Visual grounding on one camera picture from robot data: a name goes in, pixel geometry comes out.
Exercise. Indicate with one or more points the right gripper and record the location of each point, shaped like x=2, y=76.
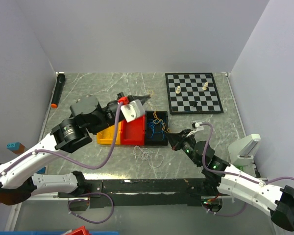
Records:
x=176, y=139

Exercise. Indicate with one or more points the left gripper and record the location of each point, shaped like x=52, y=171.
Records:
x=143, y=99

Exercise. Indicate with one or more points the black plastic bin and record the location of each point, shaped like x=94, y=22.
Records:
x=156, y=125

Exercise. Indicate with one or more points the red plastic bin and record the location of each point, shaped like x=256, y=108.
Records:
x=133, y=133

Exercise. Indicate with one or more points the yellow plastic bin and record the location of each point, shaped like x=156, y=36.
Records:
x=105, y=137

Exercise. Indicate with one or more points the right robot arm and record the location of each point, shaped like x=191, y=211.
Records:
x=275, y=201

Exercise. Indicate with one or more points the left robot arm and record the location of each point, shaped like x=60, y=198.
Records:
x=19, y=178

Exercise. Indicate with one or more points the white chess piece left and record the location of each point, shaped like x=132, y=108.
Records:
x=178, y=90

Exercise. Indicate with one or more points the white chess piece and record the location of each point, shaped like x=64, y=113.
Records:
x=205, y=86
x=178, y=90

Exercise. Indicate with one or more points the chessboard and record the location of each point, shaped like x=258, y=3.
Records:
x=208, y=101

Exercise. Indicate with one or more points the white chess piece right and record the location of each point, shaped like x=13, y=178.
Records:
x=205, y=86

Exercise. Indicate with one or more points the grey white stand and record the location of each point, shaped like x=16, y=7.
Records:
x=242, y=151

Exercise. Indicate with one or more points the black marker orange cap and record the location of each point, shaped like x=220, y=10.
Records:
x=60, y=82

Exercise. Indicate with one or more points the blue brown toy block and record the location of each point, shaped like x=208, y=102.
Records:
x=16, y=147

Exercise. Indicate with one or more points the red bin at bottom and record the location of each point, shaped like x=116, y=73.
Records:
x=79, y=231

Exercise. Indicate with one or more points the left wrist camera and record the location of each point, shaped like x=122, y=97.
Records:
x=132, y=108

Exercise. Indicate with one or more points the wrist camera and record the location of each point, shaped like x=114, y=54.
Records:
x=197, y=125
x=132, y=108

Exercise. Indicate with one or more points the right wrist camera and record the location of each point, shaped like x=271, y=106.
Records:
x=197, y=125

